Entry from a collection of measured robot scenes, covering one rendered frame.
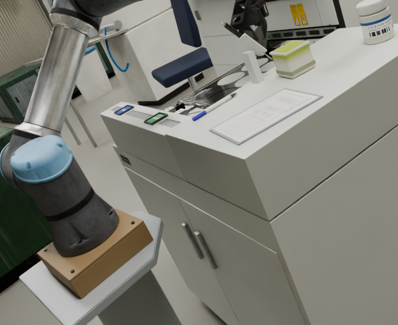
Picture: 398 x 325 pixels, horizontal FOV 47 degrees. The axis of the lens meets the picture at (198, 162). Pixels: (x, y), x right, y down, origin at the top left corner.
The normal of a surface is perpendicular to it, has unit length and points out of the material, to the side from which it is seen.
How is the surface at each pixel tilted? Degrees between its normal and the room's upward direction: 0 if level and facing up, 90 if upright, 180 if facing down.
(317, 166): 90
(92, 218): 73
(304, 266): 90
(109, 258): 90
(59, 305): 0
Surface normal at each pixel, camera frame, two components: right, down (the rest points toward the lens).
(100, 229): 0.56, -0.21
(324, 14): -0.79, 0.51
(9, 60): 0.60, 0.11
